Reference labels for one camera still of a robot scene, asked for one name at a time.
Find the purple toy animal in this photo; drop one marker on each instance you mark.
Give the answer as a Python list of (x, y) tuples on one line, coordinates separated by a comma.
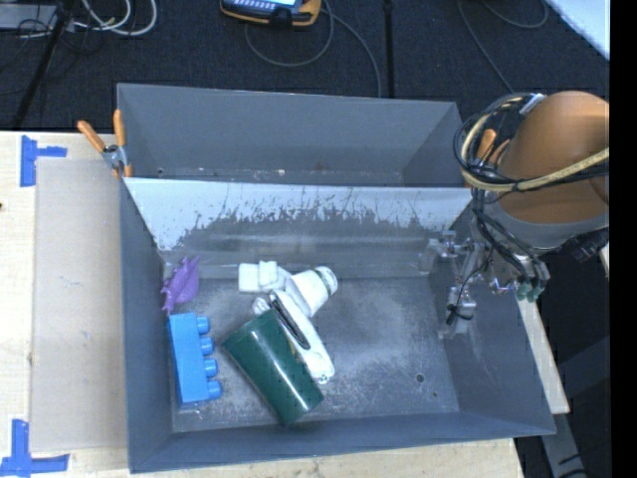
[(183, 282)]

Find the white tool with black slot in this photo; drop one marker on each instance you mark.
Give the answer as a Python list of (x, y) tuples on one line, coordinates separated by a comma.
[(311, 341)]

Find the white plastic bottle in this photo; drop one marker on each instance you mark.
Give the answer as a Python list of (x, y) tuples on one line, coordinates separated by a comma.
[(313, 289)]

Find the blue toy building block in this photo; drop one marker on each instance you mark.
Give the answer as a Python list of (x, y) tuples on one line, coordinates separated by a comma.
[(186, 361)]

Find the pale wood flat board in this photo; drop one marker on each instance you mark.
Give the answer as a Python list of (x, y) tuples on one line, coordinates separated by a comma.
[(79, 292)]

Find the white plastic block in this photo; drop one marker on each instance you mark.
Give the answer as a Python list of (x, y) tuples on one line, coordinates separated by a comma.
[(256, 277)]

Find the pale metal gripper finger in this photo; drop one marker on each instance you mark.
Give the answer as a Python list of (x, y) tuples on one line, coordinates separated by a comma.
[(460, 311), (450, 249)]

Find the grey metal bin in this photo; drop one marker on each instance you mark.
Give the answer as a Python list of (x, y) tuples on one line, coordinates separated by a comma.
[(378, 326)]

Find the black cylinder on white bracket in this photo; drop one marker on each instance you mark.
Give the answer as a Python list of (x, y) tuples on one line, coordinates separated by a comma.
[(587, 244)]

